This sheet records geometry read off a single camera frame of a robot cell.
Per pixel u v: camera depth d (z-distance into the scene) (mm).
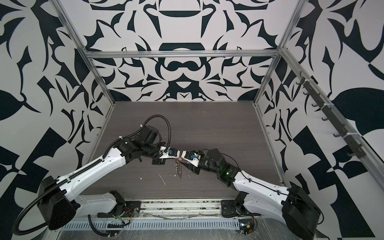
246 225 711
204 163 649
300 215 410
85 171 445
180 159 743
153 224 649
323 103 592
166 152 604
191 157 613
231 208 744
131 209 727
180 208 760
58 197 383
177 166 713
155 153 634
